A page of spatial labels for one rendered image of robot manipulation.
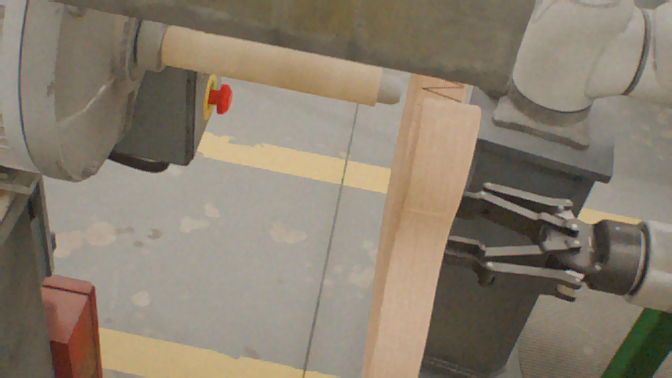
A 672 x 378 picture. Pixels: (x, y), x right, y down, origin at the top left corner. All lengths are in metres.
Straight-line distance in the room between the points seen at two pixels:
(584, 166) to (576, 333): 0.76
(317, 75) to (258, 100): 1.94
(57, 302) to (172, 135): 0.39
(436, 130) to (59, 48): 0.28
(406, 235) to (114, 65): 0.28
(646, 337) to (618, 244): 0.57
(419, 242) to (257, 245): 1.52
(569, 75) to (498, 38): 1.05
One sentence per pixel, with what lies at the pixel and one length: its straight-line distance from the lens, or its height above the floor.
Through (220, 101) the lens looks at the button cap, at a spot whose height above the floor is 0.98.
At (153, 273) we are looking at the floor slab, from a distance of 2.19.
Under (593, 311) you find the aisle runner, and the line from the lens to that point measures 2.36.
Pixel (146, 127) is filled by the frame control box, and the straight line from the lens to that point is 1.09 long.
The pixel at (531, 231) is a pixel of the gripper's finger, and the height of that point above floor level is 1.05.
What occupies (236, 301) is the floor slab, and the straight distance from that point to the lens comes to 2.15.
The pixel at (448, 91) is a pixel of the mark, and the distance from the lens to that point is 0.80.
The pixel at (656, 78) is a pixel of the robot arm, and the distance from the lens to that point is 1.60.
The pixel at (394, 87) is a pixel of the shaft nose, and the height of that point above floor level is 1.26.
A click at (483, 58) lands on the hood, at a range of 0.53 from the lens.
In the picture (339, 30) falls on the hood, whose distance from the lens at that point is 0.53.
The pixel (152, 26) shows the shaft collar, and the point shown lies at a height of 1.27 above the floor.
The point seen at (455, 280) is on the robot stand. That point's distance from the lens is 1.88.
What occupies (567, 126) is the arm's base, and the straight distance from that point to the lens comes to 1.65.
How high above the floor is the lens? 1.71
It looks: 45 degrees down
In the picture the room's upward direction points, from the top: 12 degrees clockwise
